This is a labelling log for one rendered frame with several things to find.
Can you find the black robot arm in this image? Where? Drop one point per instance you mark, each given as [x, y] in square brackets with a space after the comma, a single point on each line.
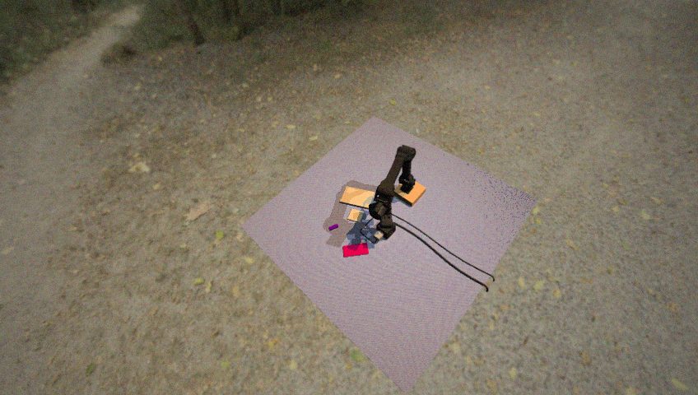
[386, 188]

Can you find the red rectangular block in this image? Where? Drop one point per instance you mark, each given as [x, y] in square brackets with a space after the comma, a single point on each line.
[355, 250]

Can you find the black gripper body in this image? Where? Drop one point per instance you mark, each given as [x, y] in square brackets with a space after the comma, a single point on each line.
[387, 222]

